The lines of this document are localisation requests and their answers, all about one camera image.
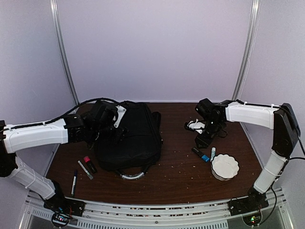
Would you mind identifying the white marker teal label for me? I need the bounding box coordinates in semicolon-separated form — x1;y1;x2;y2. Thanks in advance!
210;147;216;162

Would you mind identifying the aluminium wall post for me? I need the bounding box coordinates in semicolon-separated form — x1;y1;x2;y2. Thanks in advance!
232;0;260;101
50;0;79;105

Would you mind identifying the white scalloped dish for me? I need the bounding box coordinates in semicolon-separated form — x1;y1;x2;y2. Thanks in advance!
211;154;240;181

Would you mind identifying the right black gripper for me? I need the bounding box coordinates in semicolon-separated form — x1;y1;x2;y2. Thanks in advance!
195;119;224;149

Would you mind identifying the aluminium front rail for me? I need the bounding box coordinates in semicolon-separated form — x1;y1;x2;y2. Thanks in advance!
18;187;292;229

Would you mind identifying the pink cap black highlighter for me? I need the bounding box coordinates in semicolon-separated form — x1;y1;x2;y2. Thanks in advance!
83;156;97;174

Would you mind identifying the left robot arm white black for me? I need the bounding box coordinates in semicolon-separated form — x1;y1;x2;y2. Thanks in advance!
0;99;127;212

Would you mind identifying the left aluminium wall post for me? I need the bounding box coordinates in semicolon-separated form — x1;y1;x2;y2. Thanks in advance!
50;0;79;105

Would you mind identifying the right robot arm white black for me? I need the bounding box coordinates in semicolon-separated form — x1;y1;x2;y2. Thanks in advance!
185;98;301;211

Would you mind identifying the right aluminium wall post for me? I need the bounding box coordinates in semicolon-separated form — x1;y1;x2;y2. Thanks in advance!
232;0;260;101

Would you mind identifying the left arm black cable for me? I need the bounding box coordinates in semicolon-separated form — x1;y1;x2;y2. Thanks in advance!
45;96;120;125

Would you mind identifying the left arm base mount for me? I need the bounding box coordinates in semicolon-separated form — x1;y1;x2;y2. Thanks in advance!
43;198;85;228

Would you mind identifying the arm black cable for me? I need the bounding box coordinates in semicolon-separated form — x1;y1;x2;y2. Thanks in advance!
285;109;305;160
45;96;120;125

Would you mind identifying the blue cap black highlighter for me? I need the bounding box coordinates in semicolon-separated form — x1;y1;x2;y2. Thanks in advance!
191;147;210;162

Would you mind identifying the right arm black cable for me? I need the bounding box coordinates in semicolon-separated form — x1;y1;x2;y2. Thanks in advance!
285;109;305;160

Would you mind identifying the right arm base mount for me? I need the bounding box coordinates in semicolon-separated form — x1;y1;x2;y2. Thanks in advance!
228;197;269;227

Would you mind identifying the dark blue pen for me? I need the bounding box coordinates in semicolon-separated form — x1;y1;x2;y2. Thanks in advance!
71;169;78;197

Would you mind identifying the black student bag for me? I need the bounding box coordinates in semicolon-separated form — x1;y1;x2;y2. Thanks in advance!
94;101;163;180

